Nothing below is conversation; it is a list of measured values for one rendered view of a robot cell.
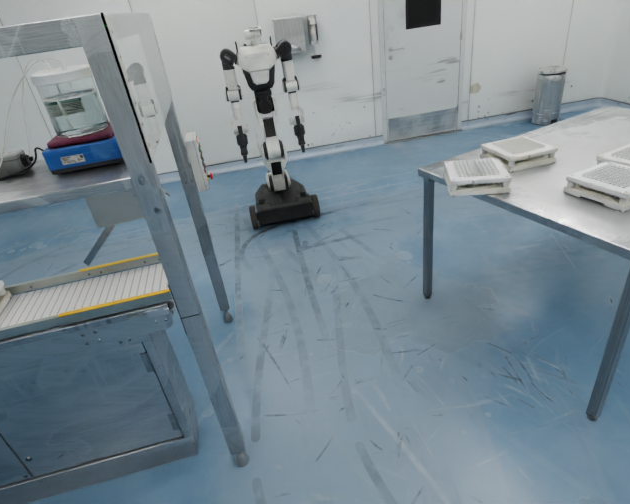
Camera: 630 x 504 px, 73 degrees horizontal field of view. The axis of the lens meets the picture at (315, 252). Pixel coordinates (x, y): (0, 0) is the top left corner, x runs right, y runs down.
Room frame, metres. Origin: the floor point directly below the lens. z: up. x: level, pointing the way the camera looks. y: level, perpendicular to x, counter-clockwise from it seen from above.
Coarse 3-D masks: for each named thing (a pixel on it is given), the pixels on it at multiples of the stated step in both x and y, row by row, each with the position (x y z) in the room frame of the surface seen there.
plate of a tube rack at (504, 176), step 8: (464, 160) 1.88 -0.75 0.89; (472, 160) 1.87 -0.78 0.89; (480, 160) 1.85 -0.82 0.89; (488, 160) 1.84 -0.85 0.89; (496, 160) 1.83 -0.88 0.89; (448, 168) 1.81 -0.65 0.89; (480, 168) 1.76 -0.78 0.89; (504, 168) 1.72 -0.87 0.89; (448, 176) 1.74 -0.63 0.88; (456, 176) 1.71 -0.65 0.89; (480, 176) 1.67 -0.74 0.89; (488, 176) 1.66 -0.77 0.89; (496, 176) 1.65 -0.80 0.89; (504, 176) 1.64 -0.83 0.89; (456, 184) 1.66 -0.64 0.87; (464, 184) 1.66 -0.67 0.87
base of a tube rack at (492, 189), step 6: (444, 174) 1.87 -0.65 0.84; (450, 186) 1.72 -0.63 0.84; (474, 186) 1.68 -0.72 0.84; (480, 186) 1.67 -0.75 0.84; (486, 186) 1.66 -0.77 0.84; (492, 186) 1.66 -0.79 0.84; (498, 186) 1.65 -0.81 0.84; (450, 192) 1.67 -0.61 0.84; (456, 192) 1.66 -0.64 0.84; (462, 192) 1.66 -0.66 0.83; (468, 192) 1.65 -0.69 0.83; (474, 192) 1.65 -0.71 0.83; (480, 192) 1.64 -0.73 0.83; (486, 192) 1.64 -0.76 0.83; (492, 192) 1.63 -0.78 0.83; (498, 192) 1.63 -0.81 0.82; (504, 192) 1.62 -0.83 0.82
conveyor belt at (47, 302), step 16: (128, 272) 1.37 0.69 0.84; (144, 272) 1.35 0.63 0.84; (160, 272) 1.33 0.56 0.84; (48, 288) 1.33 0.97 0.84; (64, 288) 1.32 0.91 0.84; (80, 288) 1.30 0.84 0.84; (96, 288) 1.28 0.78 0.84; (112, 288) 1.27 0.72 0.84; (128, 288) 1.25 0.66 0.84; (144, 288) 1.24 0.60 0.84; (160, 288) 1.23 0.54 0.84; (16, 304) 1.25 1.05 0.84; (32, 304) 1.24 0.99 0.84; (48, 304) 1.23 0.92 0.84; (64, 304) 1.21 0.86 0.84; (80, 304) 1.20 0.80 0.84; (96, 304) 1.18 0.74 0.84; (0, 320) 1.17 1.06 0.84; (16, 320) 1.16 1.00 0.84
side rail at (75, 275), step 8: (152, 256) 1.40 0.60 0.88; (120, 264) 1.38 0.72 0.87; (128, 264) 1.38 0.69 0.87; (136, 264) 1.39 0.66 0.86; (144, 264) 1.39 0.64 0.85; (72, 272) 1.36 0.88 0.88; (80, 272) 1.36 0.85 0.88; (88, 272) 1.36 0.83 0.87; (96, 272) 1.37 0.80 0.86; (104, 272) 1.37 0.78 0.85; (32, 280) 1.34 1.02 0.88; (40, 280) 1.34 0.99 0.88; (48, 280) 1.34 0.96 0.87; (56, 280) 1.34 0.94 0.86; (64, 280) 1.35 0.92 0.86; (72, 280) 1.35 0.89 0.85; (8, 288) 1.32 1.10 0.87; (16, 288) 1.32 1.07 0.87; (24, 288) 1.33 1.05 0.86; (32, 288) 1.33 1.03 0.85
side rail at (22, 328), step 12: (132, 300) 1.13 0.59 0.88; (144, 300) 1.13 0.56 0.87; (156, 300) 1.14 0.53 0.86; (84, 312) 1.10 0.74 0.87; (96, 312) 1.11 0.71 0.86; (108, 312) 1.11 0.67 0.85; (24, 324) 1.08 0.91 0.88; (36, 324) 1.08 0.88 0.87; (48, 324) 1.08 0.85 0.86; (60, 324) 1.09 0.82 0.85; (0, 336) 1.06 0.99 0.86; (12, 336) 1.07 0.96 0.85
